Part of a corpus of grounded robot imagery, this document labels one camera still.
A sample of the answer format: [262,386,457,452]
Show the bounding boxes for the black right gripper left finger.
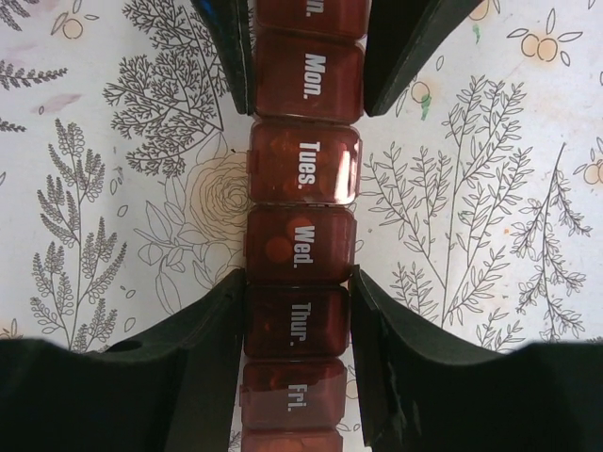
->
[1,269,245,451]

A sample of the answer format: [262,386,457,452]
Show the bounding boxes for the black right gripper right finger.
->
[350,267,602,451]

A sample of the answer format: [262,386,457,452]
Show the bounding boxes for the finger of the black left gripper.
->
[191,0,255,115]
[364,0,481,117]

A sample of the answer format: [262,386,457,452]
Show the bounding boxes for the red weekly pill organizer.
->
[239,1,368,451]

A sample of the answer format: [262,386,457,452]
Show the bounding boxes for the floral tablecloth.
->
[0,0,603,452]

